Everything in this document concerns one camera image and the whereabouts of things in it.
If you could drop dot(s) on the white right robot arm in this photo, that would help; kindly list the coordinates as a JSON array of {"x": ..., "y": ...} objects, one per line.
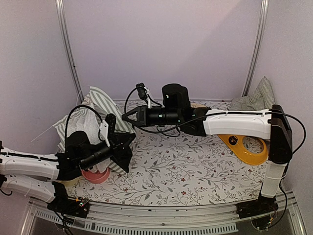
[{"x": 269, "y": 124}]

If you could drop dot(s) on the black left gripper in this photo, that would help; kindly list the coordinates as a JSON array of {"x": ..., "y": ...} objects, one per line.
[{"x": 117, "y": 145}]

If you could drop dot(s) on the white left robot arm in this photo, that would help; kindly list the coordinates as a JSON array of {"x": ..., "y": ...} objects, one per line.
[{"x": 41, "y": 176}]

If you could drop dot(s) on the green striped pet tent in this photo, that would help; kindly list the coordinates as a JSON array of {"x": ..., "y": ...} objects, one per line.
[{"x": 87, "y": 121}]

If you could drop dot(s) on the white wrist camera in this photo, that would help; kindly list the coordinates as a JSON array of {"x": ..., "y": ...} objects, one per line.
[
  {"x": 107, "y": 128},
  {"x": 144, "y": 94}
]

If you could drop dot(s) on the floral table mat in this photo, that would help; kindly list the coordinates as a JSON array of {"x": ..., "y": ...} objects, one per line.
[{"x": 176, "y": 170}]

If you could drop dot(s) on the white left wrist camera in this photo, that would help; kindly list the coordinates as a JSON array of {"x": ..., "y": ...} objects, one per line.
[{"x": 107, "y": 128}]

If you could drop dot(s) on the aluminium frame post left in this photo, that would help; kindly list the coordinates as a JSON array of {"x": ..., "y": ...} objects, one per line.
[{"x": 65, "y": 37}]

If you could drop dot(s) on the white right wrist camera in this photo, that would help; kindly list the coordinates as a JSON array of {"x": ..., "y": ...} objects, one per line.
[{"x": 144, "y": 94}]

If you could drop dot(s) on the green checked cushion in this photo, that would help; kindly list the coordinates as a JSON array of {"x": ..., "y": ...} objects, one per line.
[{"x": 261, "y": 98}]

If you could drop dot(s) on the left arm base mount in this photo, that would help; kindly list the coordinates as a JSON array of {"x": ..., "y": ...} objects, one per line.
[{"x": 78, "y": 207}]

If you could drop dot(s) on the aluminium frame post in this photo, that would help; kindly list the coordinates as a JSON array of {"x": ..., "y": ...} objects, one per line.
[
  {"x": 65, "y": 37},
  {"x": 257, "y": 46}
]

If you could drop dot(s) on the pink pet bowl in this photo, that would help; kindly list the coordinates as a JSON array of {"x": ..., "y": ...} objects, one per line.
[{"x": 97, "y": 177}]

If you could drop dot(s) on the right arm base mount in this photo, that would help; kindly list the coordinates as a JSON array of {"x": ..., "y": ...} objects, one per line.
[{"x": 256, "y": 207}]

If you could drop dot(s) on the front aluminium rail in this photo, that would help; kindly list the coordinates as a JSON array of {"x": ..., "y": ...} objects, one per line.
[{"x": 219, "y": 219}]

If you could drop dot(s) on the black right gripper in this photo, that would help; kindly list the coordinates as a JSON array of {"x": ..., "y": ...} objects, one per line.
[{"x": 142, "y": 120}]

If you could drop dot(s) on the aluminium frame post right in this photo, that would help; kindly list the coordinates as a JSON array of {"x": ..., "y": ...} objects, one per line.
[{"x": 257, "y": 46}]

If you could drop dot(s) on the yellow double pet bowl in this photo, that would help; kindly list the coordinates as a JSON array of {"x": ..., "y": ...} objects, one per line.
[{"x": 250, "y": 150}]

